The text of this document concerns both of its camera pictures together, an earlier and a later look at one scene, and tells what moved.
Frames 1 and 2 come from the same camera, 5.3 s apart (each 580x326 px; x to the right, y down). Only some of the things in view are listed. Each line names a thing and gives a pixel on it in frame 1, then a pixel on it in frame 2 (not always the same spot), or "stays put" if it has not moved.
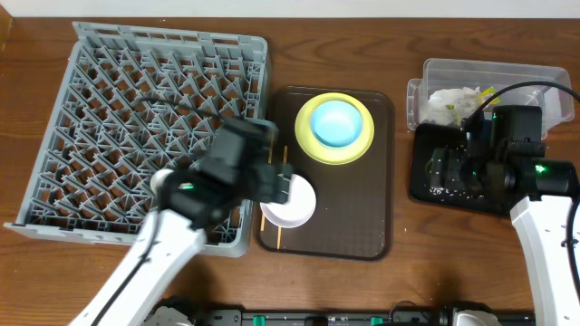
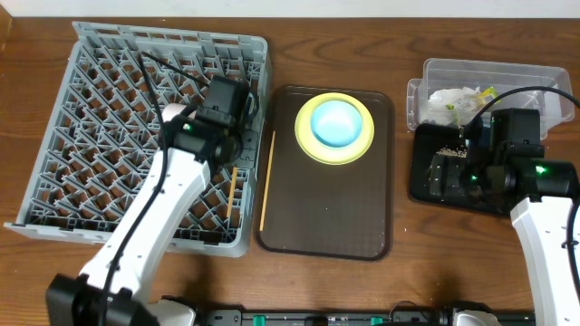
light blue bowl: [336, 123] stays put
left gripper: [278, 182] → [247, 148]
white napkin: [451, 106] stays put
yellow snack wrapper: [485, 95] stays put
